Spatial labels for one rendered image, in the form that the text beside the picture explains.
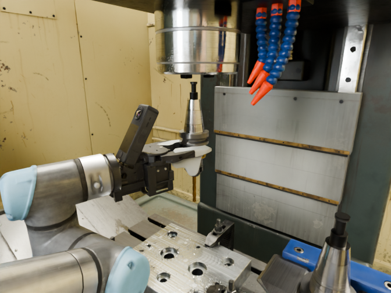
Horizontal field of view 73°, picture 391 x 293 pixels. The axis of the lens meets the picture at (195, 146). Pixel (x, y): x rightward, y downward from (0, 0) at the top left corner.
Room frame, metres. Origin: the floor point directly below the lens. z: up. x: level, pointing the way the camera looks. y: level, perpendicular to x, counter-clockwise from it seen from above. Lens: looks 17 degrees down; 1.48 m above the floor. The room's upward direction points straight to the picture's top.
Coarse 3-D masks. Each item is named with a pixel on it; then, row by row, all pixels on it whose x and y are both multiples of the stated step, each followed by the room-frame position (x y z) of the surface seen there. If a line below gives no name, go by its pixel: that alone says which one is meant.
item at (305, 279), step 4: (312, 272) 0.28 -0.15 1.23; (304, 276) 0.28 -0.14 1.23; (308, 276) 0.28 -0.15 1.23; (304, 280) 0.27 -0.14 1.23; (308, 280) 0.27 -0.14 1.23; (304, 284) 0.26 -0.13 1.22; (308, 284) 0.26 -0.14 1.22; (300, 288) 0.26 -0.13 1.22; (304, 288) 0.26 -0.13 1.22; (308, 288) 0.26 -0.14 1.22; (352, 288) 0.26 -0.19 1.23; (300, 292) 0.26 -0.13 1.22; (304, 292) 0.25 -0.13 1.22; (308, 292) 0.25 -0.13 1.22; (352, 292) 0.25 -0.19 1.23; (356, 292) 0.25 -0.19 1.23
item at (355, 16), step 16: (96, 0) 0.49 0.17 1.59; (112, 0) 0.49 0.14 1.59; (128, 0) 0.49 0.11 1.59; (144, 0) 0.49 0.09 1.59; (320, 0) 0.49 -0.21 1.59; (336, 0) 0.49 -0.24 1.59; (352, 0) 0.49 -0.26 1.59; (368, 0) 0.49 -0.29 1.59; (384, 0) 0.49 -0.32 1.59; (304, 16) 0.64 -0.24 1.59; (320, 16) 0.64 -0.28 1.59; (336, 16) 0.64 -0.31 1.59; (352, 16) 0.64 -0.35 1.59; (368, 16) 0.64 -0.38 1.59; (384, 16) 0.64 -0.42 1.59
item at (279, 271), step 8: (272, 256) 0.33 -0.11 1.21; (280, 256) 0.32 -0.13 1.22; (272, 264) 0.31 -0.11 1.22; (280, 264) 0.31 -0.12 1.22; (288, 264) 0.31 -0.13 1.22; (296, 264) 0.31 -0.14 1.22; (264, 272) 0.29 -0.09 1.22; (272, 272) 0.29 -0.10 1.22; (280, 272) 0.29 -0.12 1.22; (288, 272) 0.29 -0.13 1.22; (296, 272) 0.29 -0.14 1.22; (304, 272) 0.29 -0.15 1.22; (264, 280) 0.28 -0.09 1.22; (272, 280) 0.28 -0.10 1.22; (280, 280) 0.28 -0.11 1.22; (288, 280) 0.28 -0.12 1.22; (296, 280) 0.28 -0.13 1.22; (264, 288) 0.27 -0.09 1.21; (272, 288) 0.27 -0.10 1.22; (280, 288) 0.27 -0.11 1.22; (288, 288) 0.27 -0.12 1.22; (296, 288) 0.27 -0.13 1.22
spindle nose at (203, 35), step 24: (168, 0) 0.47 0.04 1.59; (192, 0) 0.45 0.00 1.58; (216, 0) 0.46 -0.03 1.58; (168, 24) 0.47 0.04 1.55; (192, 24) 0.45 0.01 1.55; (216, 24) 0.46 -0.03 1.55; (240, 24) 0.50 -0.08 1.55; (168, 48) 0.47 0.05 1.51; (192, 48) 0.45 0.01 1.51; (216, 48) 0.46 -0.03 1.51; (240, 48) 0.52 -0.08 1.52; (168, 72) 0.48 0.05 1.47; (192, 72) 0.46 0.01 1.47; (216, 72) 0.46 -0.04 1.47
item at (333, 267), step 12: (324, 252) 0.25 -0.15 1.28; (336, 252) 0.24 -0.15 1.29; (348, 252) 0.24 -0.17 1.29; (324, 264) 0.25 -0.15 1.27; (336, 264) 0.24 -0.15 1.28; (348, 264) 0.24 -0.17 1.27; (312, 276) 0.26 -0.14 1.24; (324, 276) 0.24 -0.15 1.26; (336, 276) 0.24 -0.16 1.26; (348, 276) 0.24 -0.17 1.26; (312, 288) 0.25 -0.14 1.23; (324, 288) 0.24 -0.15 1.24; (336, 288) 0.23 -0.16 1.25; (348, 288) 0.24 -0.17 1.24
